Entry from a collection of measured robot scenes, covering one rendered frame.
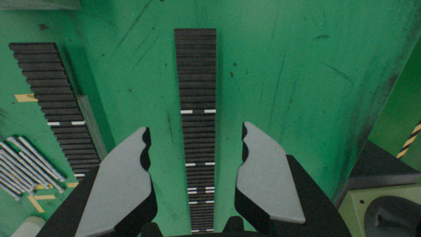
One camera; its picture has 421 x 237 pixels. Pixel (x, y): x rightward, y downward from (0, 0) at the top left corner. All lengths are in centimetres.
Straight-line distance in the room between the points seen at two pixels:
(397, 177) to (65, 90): 69
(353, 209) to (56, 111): 62
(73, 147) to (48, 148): 9
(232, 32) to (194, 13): 5
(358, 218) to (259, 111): 37
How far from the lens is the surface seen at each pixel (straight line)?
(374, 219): 55
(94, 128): 32
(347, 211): 57
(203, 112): 24
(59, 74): 28
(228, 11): 25
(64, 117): 31
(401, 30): 39
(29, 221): 58
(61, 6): 27
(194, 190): 34
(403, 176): 63
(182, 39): 22
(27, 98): 37
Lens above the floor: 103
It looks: 62 degrees down
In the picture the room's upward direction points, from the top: 172 degrees clockwise
